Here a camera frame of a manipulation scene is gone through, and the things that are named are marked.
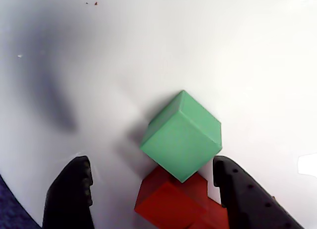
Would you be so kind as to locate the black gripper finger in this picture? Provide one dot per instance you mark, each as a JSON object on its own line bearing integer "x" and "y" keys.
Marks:
{"x": 247, "y": 206}
{"x": 69, "y": 196}

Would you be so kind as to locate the red cube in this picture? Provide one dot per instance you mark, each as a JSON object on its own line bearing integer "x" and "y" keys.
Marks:
{"x": 168, "y": 204}
{"x": 218, "y": 214}

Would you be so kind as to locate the green cube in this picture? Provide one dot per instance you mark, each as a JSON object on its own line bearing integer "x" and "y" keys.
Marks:
{"x": 183, "y": 137}

